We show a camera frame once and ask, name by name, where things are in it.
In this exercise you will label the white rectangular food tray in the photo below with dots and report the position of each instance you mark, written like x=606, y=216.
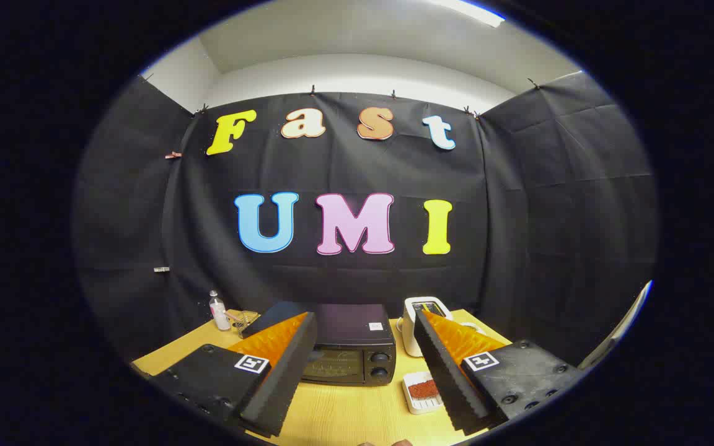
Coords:
x=419, y=406

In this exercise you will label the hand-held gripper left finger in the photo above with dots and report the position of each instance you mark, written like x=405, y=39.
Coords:
x=286, y=378

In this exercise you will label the small clear bottle white cap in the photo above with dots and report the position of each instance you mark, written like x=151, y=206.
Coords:
x=219, y=313

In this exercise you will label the ceiling light strip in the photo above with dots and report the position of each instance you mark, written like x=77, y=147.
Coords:
x=475, y=11

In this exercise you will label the white bread toaster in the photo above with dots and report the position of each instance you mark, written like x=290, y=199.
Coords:
x=409, y=341

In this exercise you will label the black backdrop cloth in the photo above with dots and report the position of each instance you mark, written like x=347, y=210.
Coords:
x=506, y=217

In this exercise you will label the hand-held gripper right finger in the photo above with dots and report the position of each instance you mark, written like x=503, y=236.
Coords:
x=447, y=371

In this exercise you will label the black toaster oven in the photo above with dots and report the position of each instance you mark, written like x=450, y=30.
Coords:
x=351, y=325

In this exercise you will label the white panel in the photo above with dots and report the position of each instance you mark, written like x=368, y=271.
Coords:
x=623, y=328

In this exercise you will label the red meat slice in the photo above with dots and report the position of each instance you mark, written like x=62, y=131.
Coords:
x=423, y=389

